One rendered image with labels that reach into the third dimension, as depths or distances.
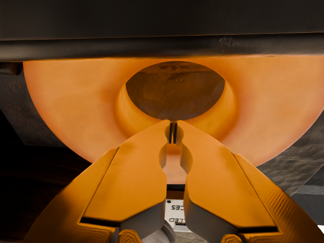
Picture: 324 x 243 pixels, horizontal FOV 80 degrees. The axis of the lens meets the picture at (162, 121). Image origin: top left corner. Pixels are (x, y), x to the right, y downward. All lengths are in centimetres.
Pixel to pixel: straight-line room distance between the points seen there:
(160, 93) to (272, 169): 28
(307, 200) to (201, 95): 948
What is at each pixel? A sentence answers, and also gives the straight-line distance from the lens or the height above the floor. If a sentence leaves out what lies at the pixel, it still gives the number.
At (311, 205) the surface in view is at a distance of 959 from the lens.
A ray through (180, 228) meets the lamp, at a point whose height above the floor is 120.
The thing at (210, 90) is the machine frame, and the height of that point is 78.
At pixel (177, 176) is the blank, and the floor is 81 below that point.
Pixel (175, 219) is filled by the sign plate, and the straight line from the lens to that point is 51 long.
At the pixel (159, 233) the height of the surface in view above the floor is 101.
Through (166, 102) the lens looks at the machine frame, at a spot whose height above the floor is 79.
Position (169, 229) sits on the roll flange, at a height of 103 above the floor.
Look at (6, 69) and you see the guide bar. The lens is 20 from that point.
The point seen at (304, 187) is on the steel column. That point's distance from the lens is 634.
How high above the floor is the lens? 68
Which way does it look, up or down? 43 degrees up
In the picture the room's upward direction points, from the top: 177 degrees counter-clockwise
